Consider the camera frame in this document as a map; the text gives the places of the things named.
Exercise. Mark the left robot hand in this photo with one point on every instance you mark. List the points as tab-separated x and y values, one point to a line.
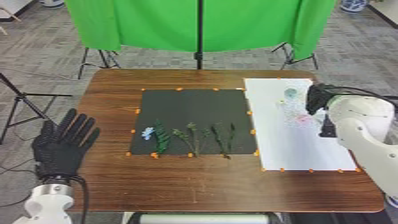
63	146

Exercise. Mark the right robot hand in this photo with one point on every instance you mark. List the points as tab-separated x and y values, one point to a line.
319	96

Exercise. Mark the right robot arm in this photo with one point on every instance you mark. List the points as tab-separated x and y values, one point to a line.
367	133

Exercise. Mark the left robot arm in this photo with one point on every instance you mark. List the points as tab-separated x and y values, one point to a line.
51	200

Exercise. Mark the blue flower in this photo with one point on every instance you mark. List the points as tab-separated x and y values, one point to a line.
290	93
148	133

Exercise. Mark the black stand legs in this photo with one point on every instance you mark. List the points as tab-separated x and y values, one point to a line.
104	58
290	55

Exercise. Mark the black tripod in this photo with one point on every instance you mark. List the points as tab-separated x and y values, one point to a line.
24	100

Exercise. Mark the white sheet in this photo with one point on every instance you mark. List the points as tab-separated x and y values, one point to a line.
296	150

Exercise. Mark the dark mat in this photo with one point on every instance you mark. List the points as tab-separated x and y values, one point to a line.
189	110

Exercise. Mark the black stand pole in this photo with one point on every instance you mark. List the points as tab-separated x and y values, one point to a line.
200	33

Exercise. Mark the blue and white vase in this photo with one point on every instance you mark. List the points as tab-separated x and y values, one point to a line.
354	5
52	2

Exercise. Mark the pale grey bar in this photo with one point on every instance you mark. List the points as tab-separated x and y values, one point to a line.
205	219

